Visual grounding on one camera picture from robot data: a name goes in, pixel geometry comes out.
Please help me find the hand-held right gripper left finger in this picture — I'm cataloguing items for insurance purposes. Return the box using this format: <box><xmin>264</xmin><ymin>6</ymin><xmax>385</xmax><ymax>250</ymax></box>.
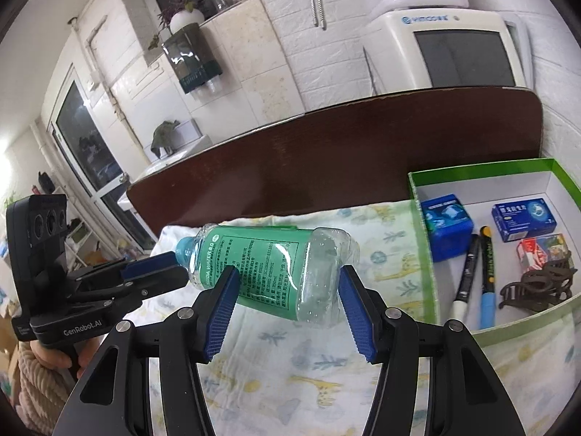
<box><xmin>52</xmin><ymin>266</ymin><xmax>241</xmax><ymax>436</ymax></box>

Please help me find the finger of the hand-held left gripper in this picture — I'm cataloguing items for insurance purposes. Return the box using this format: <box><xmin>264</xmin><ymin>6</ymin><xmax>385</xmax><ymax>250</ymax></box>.
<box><xmin>76</xmin><ymin>274</ymin><xmax>190</xmax><ymax>310</ymax></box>
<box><xmin>70</xmin><ymin>253</ymin><xmax>189</xmax><ymax>283</ymax></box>

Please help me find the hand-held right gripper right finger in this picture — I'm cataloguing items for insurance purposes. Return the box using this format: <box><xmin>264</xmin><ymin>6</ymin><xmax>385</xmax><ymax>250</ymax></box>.
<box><xmin>338</xmin><ymin>265</ymin><xmax>531</xmax><ymax>436</ymax></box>

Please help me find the green label plastic bottle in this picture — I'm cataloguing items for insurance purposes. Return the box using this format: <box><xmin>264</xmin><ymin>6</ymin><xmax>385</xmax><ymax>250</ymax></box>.
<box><xmin>175</xmin><ymin>222</ymin><xmax>361</xmax><ymax>325</ymax></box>

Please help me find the green-rimmed cardboard box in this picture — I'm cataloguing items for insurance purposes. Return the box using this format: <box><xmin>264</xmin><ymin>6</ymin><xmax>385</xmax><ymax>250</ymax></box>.
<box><xmin>407</xmin><ymin>158</ymin><xmax>581</xmax><ymax>346</ymax></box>

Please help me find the person's left forearm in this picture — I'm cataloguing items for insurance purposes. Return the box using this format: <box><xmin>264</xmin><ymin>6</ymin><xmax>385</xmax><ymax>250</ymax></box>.
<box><xmin>9</xmin><ymin>340</ymin><xmax>87</xmax><ymax>428</ymax></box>

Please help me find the person's left hand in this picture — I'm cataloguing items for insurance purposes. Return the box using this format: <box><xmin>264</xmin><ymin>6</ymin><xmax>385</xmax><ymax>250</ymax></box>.
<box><xmin>28</xmin><ymin>340</ymin><xmax>99</xmax><ymax>381</ymax></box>

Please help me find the giraffe printed blanket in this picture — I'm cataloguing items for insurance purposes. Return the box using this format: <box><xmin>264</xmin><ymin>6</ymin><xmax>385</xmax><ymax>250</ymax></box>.
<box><xmin>150</xmin><ymin>200</ymin><xmax>581</xmax><ymax>436</ymax></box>

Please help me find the glass door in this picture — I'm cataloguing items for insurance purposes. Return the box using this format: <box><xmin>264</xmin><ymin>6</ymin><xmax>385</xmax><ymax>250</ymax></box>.
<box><xmin>48</xmin><ymin>66</ymin><xmax>157</xmax><ymax>255</ymax></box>

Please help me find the black marker with white cap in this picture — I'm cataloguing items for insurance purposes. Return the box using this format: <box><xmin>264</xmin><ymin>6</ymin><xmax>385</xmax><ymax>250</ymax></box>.
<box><xmin>451</xmin><ymin>234</ymin><xmax>481</xmax><ymax>325</ymax></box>

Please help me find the white washing machine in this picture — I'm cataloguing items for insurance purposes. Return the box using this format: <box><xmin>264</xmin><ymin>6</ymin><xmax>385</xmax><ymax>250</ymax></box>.
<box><xmin>131</xmin><ymin>120</ymin><xmax>214</xmax><ymax>182</ymax></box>

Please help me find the square blue box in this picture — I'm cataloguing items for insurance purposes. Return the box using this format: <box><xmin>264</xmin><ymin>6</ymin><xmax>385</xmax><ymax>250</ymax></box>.
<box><xmin>420</xmin><ymin>194</ymin><xmax>475</xmax><ymax>263</ymax></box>

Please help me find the black marker with blue cap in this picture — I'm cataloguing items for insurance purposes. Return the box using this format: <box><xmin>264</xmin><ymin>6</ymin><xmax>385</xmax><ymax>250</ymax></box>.
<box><xmin>479</xmin><ymin>226</ymin><xmax>497</xmax><ymax>330</ymax></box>

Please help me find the brown hair claw clip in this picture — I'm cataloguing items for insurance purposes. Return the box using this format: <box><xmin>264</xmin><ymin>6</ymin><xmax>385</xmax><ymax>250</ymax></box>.
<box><xmin>499</xmin><ymin>257</ymin><xmax>579</xmax><ymax>313</ymax></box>

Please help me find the flat blue medicine box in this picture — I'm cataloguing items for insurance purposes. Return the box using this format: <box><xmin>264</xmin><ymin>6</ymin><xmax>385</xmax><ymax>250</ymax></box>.
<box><xmin>491</xmin><ymin>197</ymin><xmax>558</xmax><ymax>242</ymax></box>

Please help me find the purple plant in white pot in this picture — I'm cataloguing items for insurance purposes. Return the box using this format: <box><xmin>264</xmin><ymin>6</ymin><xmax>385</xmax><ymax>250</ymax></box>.
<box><xmin>147</xmin><ymin>0</ymin><xmax>206</xmax><ymax>51</ymax></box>

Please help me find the white appliance with dark screen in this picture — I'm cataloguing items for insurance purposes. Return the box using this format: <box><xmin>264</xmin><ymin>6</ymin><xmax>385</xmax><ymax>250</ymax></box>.
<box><xmin>363</xmin><ymin>8</ymin><xmax>532</xmax><ymax>96</ymax></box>

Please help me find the white wall pipe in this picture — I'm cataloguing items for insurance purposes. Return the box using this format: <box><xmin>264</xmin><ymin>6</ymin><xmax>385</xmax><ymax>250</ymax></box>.
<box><xmin>68</xmin><ymin>18</ymin><xmax>137</xmax><ymax>175</ymax></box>

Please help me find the dark wall soap dispenser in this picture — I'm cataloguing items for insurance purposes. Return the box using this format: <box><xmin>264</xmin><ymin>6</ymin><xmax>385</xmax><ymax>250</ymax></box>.
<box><xmin>162</xmin><ymin>23</ymin><xmax>224</xmax><ymax>96</ymax></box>

